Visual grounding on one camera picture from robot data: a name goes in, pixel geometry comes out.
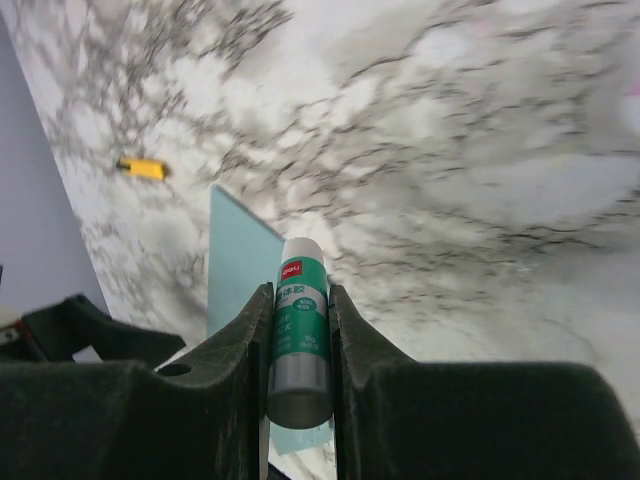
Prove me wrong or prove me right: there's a green white glue stick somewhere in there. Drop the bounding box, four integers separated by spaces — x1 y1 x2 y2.
267 237 333 430

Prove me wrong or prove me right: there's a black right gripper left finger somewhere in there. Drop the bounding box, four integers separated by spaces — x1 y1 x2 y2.
1 283 273 479

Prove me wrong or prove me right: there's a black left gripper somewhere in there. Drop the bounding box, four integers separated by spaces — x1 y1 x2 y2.
0 295 185 364

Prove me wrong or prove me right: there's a teal envelope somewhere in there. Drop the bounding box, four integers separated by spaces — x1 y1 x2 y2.
207 186 332 455

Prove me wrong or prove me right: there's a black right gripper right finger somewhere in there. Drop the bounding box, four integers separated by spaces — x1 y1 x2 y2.
329 285 639 479

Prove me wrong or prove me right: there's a yellow utility knife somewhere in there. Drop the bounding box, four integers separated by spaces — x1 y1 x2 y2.
116 157 169 181

